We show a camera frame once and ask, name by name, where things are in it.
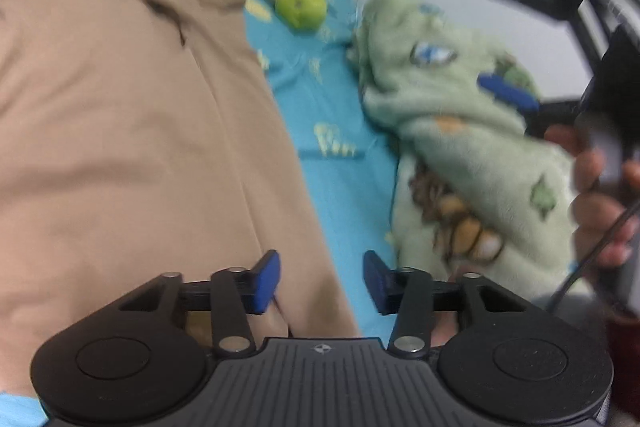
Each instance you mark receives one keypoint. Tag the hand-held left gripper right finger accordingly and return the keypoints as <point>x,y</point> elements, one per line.
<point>376,282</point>

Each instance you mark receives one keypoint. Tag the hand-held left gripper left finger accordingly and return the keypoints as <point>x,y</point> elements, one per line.
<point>265,282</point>

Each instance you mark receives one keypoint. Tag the tan shirt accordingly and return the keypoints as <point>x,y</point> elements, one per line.
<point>125,132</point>

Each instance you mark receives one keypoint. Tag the person's right hand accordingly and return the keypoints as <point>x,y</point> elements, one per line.
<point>595,212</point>

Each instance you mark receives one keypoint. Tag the pale green fleece blanket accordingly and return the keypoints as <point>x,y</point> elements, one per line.
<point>450,157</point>

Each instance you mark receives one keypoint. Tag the teal printed bed sheet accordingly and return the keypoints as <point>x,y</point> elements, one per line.
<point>325,107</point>

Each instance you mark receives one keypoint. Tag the dark red cloth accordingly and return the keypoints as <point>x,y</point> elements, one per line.
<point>625,357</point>

